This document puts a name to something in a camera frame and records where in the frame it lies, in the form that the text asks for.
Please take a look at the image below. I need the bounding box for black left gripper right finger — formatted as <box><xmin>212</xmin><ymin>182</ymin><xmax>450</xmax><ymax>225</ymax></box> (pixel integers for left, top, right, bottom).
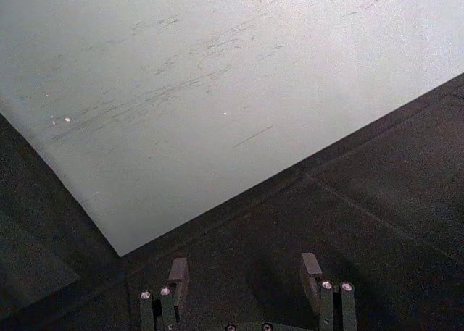
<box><xmin>300</xmin><ymin>251</ymin><xmax>358</xmax><ymax>331</ymax></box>

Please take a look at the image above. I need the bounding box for plain pale wall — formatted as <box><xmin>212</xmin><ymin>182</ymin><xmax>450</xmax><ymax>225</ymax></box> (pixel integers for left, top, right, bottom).
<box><xmin>0</xmin><ymin>0</ymin><xmax>464</xmax><ymax>258</ymax></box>

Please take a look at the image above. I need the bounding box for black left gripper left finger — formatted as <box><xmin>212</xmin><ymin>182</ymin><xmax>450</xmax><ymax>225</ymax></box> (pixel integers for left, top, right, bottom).
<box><xmin>139</xmin><ymin>256</ymin><xmax>190</xmax><ymax>331</ymax></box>

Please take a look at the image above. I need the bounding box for black table cloth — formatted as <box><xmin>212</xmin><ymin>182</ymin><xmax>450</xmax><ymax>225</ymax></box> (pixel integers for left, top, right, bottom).
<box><xmin>0</xmin><ymin>68</ymin><xmax>464</xmax><ymax>331</ymax></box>

